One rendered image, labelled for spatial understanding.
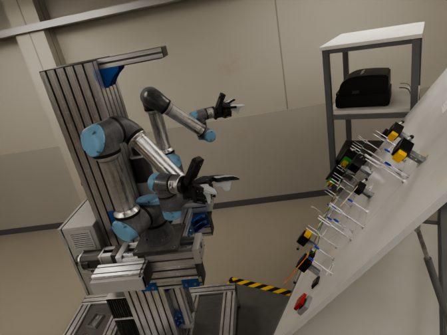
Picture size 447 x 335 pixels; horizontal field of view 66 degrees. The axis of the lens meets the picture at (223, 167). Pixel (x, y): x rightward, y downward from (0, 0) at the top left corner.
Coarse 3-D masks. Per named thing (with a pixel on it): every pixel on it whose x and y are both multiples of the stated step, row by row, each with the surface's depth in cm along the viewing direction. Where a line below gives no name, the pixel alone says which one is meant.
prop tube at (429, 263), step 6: (426, 264) 105; (432, 264) 104; (432, 270) 105; (432, 276) 105; (432, 282) 107; (438, 282) 106; (438, 288) 106; (438, 294) 107; (438, 300) 108; (444, 300) 108; (444, 306) 108; (444, 312) 109; (444, 318) 110
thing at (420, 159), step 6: (402, 138) 110; (408, 138) 113; (396, 144) 112; (402, 144) 108; (408, 144) 109; (396, 150) 108; (402, 150) 107; (408, 150) 107; (408, 156) 110; (414, 156) 108; (420, 156) 108; (426, 156) 107; (420, 162) 109
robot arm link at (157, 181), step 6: (156, 174) 132; (162, 174) 131; (168, 174) 130; (150, 180) 131; (156, 180) 130; (162, 180) 128; (168, 180) 127; (150, 186) 132; (156, 186) 130; (162, 186) 128; (156, 192) 132; (162, 192) 130; (168, 192) 129
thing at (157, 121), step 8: (144, 88) 205; (144, 104) 204; (152, 112) 205; (152, 120) 208; (160, 120) 209; (152, 128) 212; (160, 128) 210; (160, 136) 212; (160, 144) 214; (168, 144) 216; (168, 152) 215
